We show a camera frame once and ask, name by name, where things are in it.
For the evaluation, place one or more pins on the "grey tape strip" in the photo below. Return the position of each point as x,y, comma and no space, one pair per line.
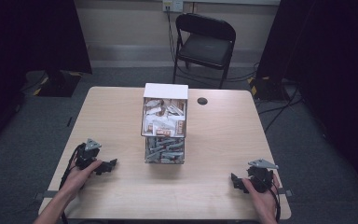
48,194
286,192

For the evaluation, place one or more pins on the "dark curtain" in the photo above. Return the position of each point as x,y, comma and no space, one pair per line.
329,62
18,46

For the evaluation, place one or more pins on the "black table grommet hole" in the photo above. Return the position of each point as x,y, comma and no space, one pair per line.
202,101

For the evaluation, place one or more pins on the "person's right hand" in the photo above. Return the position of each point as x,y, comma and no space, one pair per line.
262,200

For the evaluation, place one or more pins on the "person's left hand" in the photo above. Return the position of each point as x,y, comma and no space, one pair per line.
77,179

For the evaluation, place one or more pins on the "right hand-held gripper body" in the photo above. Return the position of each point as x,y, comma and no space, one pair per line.
261,177

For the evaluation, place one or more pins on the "black stand base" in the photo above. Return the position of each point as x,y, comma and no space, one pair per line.
60,84
265,88

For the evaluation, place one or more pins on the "white wall socket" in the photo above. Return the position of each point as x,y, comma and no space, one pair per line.
172,5

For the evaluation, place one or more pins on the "clear drawer cabinet white top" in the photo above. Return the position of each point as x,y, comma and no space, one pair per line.
166,90

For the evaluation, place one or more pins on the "clear drawer with grey packets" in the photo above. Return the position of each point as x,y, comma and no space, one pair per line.
164,161

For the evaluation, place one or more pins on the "pile of grey packets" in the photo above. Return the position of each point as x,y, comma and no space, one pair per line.
164,150

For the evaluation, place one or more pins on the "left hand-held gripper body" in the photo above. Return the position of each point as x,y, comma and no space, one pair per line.
87,154

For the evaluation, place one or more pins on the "pile of white brown packets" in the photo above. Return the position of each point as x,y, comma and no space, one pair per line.
164,119

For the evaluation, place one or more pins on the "clear drawer with white packets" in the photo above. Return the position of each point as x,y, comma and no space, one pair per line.
143,124

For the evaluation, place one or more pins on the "small black floor marker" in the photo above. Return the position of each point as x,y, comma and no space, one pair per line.
69,121

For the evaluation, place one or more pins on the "black folding chair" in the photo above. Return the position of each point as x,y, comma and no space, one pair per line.
205,46

